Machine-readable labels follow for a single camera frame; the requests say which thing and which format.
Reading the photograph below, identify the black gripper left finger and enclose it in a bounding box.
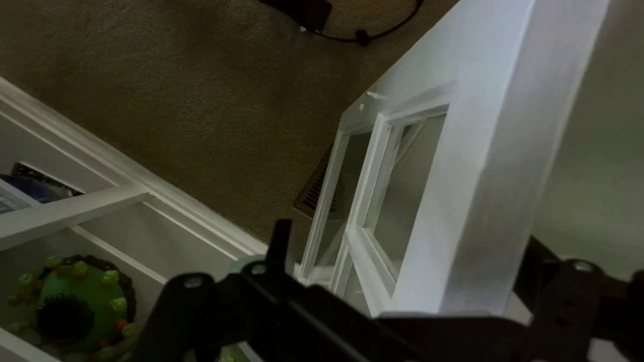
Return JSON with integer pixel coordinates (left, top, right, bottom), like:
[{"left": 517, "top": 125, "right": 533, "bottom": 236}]
[{"left": 130, "top": 216, "right": 325, "bottom": 362}]

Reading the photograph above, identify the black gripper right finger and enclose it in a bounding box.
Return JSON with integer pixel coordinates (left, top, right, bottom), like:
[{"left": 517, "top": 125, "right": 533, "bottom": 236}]
[{"left": 511, "top": 233, "right": 644, "bottom": 362}]

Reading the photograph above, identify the white glass-pane cabinet door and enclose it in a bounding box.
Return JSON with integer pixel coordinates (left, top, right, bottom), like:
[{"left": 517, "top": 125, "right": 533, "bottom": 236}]
[{"left": 295, "top": 0, "right": 612, "bottom": 320}]

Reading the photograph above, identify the white cabinet shelf unit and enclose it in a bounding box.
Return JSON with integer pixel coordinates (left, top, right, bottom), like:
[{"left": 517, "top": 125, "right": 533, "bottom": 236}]
[{"left": 0, "top": 76, "right": 271, "bottom": 362}]

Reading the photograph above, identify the green spiky toy ball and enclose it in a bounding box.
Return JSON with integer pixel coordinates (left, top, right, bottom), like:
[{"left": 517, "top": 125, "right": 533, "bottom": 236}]
[{"left": 9, "top": 253, "right": 141, "bottom": 358}]

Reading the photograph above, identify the brown floor vent grille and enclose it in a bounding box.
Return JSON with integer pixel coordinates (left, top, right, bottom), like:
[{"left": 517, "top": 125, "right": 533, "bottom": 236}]
[{"left": 293, "top": 150, "right": 336, "bottom": 216}]

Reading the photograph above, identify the blue board game box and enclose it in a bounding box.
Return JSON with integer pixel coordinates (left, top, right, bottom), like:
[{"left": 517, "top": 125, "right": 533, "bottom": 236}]
[{"left": 0, "top": 162, "right": 81, "bottom": 206}]

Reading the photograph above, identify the black power adapter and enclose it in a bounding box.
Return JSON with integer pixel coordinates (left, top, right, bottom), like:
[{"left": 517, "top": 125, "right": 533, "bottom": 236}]
[{"left": 260, "top": 0, "right": 335, "bottom": 31}]

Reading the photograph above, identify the black floor cable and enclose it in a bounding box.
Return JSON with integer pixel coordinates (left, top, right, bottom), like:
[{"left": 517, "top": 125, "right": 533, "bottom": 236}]
[{"left": 299, "top": 0, "right": 428, "bottom": 48}]

